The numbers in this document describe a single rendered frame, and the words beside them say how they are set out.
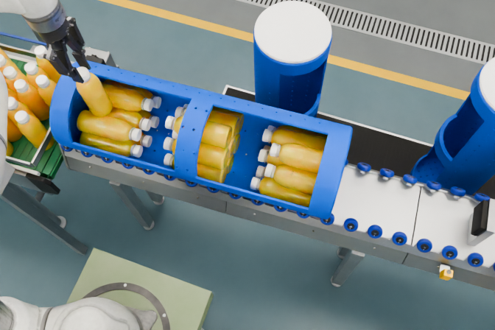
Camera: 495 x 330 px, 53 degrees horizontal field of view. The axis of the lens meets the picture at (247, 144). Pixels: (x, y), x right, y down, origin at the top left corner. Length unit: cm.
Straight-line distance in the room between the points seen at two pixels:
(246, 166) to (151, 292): 50
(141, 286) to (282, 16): 105
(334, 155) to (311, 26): 63
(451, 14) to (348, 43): 69
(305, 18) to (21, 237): 181
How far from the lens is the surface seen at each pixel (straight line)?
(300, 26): 184
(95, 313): 119
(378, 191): 168
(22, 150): 192
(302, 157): 141
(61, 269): 270
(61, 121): 157
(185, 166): 144
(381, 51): 314
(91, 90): 149
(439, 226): 169
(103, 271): 149
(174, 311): 143
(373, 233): 159
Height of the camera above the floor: 246
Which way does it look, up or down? 64 degrees down
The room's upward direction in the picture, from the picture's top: 4 degrees counter-clockwise
